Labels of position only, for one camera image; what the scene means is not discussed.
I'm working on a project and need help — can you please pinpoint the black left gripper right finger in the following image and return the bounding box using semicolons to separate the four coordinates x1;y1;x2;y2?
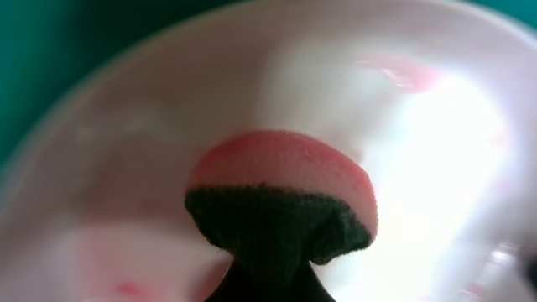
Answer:
281;263;336;302

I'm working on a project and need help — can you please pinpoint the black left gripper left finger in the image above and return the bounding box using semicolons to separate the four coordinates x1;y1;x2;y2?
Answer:
205;258;269;302

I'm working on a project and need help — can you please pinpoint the white plastic plate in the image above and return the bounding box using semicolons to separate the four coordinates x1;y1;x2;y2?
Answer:
1;1;536;301

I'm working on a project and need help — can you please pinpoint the teal plastic tray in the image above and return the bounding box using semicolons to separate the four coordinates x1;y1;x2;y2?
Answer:
1;1;536;168

